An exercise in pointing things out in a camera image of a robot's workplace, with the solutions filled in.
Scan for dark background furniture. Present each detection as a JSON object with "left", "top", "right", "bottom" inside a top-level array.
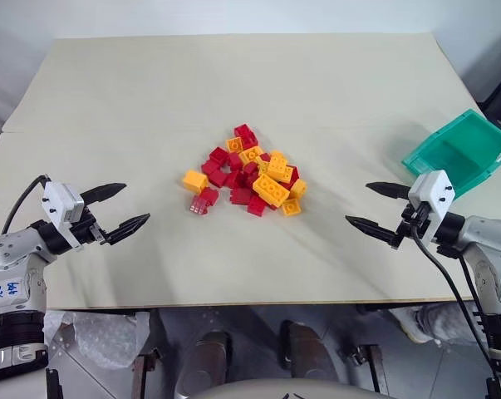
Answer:
[{"left": 479, "top": 62, "right": 501, "bottom": 122}]

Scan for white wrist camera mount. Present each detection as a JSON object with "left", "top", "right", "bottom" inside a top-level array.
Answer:
[
  {"left": 406, "top": 169, "right": 456, "bottom": 243},
  {"left": 42, "top": 180, "right": 86, "bottom": 251}
]

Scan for dark rounded shape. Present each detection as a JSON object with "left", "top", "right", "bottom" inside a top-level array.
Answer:
[{"left": 278, "top": 319, "right": 345, "bottom": 382}]

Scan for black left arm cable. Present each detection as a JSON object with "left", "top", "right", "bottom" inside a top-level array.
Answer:
[{"left": 0, "top": 175, "right": 52, "bottom": 236}]

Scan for green plastic bin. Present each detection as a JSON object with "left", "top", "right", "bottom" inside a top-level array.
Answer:
[{"left": 400, "top": 108, "right": 501, "bottom": 200}]

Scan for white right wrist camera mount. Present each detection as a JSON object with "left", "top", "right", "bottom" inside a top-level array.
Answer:
[{"left": 406, "top": 169, "right": 456, "bottom": 243}]

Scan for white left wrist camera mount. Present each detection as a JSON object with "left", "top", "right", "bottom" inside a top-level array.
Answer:
[{"left": 42, "top": 180, "right": 86, "bottom": 251}]

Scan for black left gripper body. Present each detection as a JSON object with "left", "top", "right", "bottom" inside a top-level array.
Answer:
[{"left": 68, "top": 209, "right": 111, "bottom": 251}]

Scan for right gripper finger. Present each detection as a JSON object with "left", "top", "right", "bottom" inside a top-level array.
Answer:
[
  {"left": 344, "top": 214, "right": 400, "bottom": 248},
  {"left": 365, "top": 181, "right": 412, "bottom": 200}
]

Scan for clear bubble wrap sheet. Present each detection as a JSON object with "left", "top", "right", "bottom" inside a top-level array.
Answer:
[{"left": 45, "top": 309, "right": 152, "bottom": 372}]

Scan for white handwritten label sticker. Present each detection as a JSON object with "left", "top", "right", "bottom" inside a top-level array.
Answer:
[{"left": 0, "top": 277, "right": 29, "bottom": 303}]

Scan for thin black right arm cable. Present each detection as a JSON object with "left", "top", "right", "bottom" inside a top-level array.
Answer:
[{"left": 459, "top": 254, "right": 491, "bottom": 348}]

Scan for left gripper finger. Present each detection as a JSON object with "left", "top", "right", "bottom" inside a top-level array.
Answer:
[
  {"left": 80, "top": 182, "right": 128, "bottom": 206},
  {"left": 101, "top": 213, "right": 151, "bottom": 246}
]

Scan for white shoe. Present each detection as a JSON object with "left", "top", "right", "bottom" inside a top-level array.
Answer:
[{"left": 389, "top": 304, "right": 482, "bottom": 345}]

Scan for rusty metal table leg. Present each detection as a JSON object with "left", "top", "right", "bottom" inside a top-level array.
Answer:
[
  {"left": 349, "top": 343, "right": 390, "bottom": 396},
  {"left": 131, "top": 348, "right": 162, "bottom": 399}
]

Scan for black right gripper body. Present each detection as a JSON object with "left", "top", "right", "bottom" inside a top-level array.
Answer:
[{"left": 392, "top": 201, "right": 432, "bottom": 250}]

